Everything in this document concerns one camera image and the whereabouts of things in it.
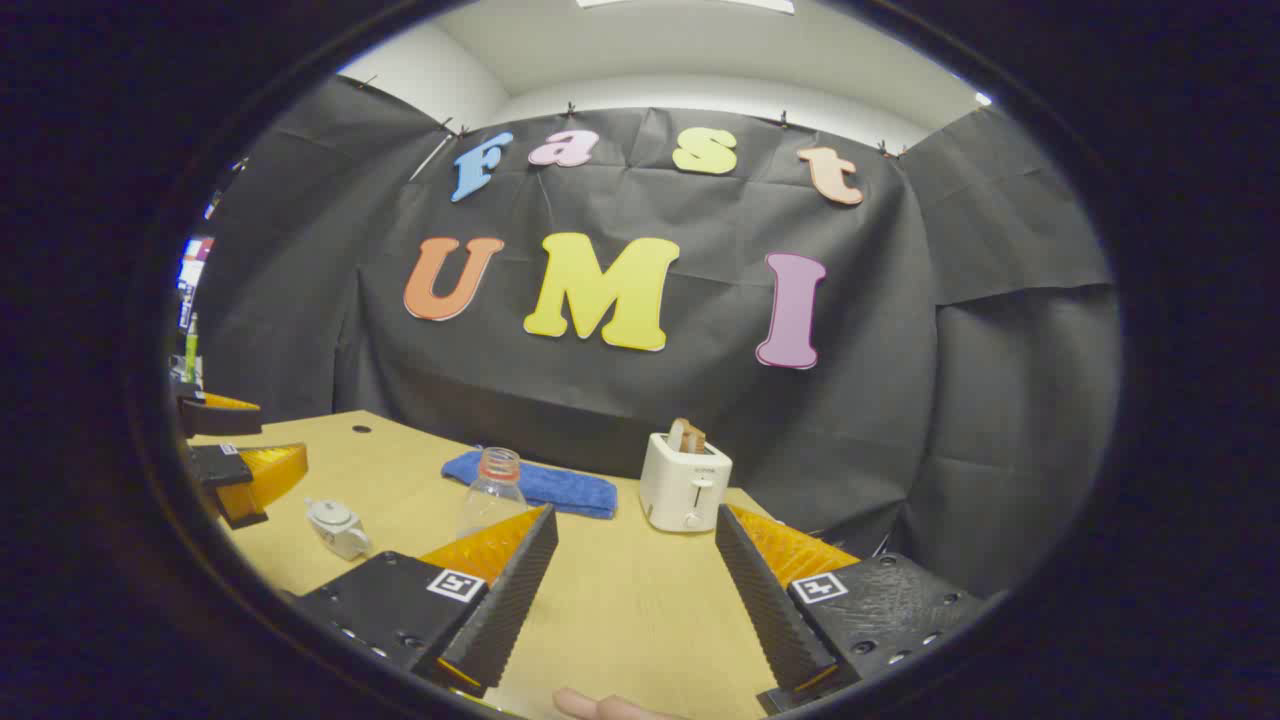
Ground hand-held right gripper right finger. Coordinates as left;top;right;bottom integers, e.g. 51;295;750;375
714;503;991;715

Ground white toaster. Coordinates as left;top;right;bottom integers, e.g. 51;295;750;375
638;432;733;534

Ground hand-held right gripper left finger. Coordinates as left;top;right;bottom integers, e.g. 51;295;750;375
290;503;559;699

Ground white teacup with floral print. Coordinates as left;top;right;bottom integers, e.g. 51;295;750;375
308;508;373;561

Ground blue towel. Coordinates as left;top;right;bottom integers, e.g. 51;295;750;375
441;450;619;520

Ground clear water bottle red label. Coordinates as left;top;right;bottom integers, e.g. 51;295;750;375
457;447;529;541

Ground computer screen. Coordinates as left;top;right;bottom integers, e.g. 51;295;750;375
178;235;214;331

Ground ceiling light panel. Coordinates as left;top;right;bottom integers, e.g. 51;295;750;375
575;0;796;15

